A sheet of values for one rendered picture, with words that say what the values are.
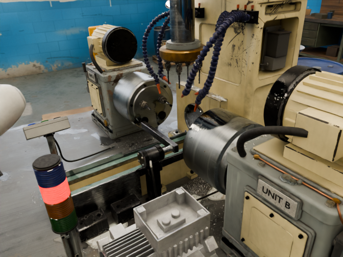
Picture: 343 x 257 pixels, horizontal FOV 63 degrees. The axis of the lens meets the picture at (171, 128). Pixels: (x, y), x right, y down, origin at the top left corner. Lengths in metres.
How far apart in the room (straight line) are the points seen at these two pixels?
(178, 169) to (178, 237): 0.66
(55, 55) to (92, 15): 1.14
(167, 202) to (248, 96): 0.64
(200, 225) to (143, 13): 6.44
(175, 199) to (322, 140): 0.32
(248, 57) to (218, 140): 0.39
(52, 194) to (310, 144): 0.54
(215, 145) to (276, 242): 0.30
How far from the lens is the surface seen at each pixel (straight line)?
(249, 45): 1.10
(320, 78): 0.67
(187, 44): 1.04
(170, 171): 1.17
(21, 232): 1.17
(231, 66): 1.19
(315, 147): 0.60
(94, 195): 1.04
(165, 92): 1.35
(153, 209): 0.63
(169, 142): 1.03
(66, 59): 6.58
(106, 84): 1.46
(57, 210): 0.71
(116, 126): 1.55
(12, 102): 0.84
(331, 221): 0.63
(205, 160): 0.86
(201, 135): 0.89
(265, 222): 0.73
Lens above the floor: 1.55
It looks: 27 degrees down
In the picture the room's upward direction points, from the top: 3 degrees counter-clockwise
